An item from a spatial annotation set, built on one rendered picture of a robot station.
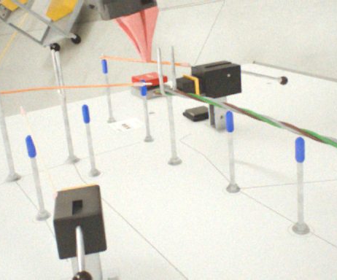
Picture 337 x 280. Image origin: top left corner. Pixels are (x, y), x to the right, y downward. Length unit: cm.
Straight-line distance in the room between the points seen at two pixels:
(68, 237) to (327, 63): 192
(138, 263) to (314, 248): 14
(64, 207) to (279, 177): 26
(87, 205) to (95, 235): 2
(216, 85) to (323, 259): 30
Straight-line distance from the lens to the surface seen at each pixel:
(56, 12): 478
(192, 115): 70
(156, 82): 84
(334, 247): 42
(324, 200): 49
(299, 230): 44
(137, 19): 60
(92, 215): 34
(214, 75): 62
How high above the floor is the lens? 151
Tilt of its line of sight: 33 degrees down
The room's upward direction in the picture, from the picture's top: 56 degrees counter-clockwise
